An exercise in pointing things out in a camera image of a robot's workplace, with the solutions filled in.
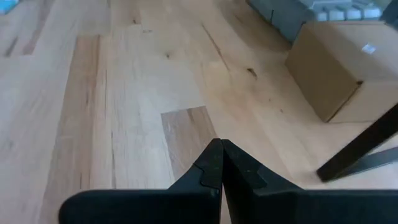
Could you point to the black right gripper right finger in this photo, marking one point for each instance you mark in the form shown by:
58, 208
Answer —
264, 205

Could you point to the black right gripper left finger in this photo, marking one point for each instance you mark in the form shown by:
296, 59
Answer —
186, 205

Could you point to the wooden shelf black metal legs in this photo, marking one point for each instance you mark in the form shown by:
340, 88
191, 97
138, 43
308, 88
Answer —
357, 149

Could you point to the small cardboard box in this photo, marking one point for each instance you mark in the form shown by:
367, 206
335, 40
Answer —
342, 62

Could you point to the blue-grey moulded tray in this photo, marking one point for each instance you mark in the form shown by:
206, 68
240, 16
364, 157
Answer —
286, 15

